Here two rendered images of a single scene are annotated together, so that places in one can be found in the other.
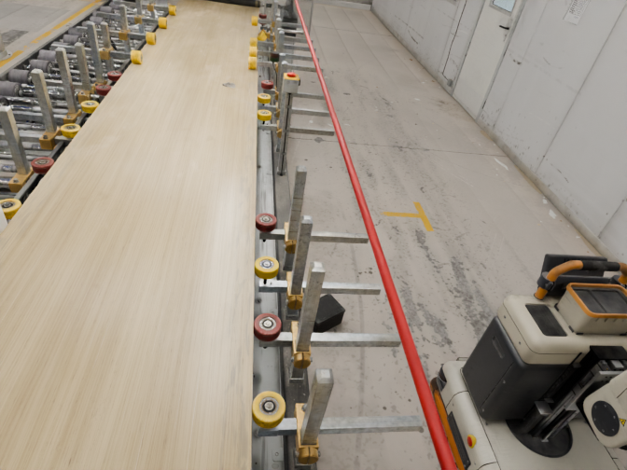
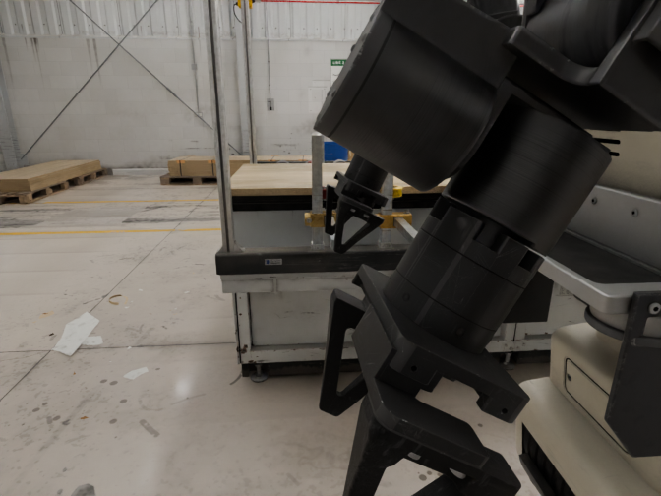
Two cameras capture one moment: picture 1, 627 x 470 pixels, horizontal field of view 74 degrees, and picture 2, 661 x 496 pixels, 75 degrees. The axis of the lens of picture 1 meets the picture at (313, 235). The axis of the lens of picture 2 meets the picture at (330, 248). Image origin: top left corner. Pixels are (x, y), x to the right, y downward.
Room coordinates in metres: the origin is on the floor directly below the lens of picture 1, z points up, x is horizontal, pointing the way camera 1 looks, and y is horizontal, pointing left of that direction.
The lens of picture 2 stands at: (0.51, -1.60, 1.18)
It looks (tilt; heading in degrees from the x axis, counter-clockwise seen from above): 18 degrees down; 97
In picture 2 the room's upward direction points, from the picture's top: straight up
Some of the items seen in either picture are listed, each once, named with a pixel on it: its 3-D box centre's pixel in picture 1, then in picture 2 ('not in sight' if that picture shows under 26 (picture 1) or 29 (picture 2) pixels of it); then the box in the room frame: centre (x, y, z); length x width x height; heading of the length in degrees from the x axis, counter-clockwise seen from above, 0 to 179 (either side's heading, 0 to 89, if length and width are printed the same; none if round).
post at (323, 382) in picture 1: (310, 430); (387, 204); (0.52, -0.08, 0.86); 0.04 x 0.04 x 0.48; 12
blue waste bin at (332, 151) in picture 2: not in sight; (332, 162); (-0.35, 5.49, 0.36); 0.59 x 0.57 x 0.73; 102
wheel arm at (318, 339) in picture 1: (330, 339); not in sight; (0.82, -0.11, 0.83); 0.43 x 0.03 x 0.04; 102
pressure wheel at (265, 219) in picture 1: (265, 229); not in sight; (1.27, 0.19, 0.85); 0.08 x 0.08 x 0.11
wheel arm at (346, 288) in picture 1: (320, 287); not in sight; (1.06, -0.06, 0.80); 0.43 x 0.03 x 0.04; 102
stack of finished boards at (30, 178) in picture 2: not in sight; (46, 173); (-4.89, 4.68, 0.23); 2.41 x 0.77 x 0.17; 104
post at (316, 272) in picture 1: (305, 327); not in sight; (0.76, -0.02, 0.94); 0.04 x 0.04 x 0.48; 12
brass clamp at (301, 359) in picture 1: (299, 344); not in sight; (0.78, -0.02, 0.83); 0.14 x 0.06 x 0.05; 12
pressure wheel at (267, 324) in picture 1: (266, 335); not in sight; (0.78, 0.08, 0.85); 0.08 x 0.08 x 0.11
